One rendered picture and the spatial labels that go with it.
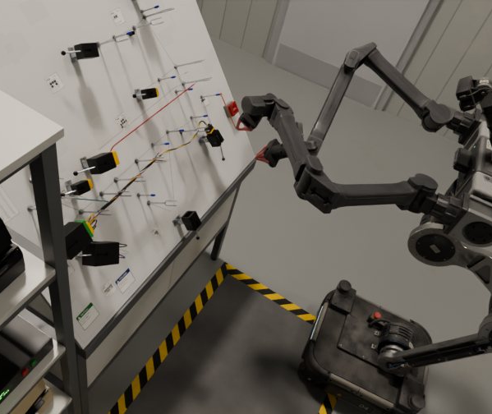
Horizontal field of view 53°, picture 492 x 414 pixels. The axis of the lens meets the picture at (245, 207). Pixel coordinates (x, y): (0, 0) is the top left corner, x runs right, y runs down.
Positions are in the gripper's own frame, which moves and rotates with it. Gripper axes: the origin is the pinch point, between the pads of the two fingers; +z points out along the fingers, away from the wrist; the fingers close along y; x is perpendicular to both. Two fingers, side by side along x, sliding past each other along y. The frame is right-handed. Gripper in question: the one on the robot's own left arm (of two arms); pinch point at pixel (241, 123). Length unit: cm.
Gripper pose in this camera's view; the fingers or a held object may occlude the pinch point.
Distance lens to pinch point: 190.1
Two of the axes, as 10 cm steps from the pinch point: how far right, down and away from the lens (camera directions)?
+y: -4.1, 7.3, -5.5
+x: 7.3, 6.2, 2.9
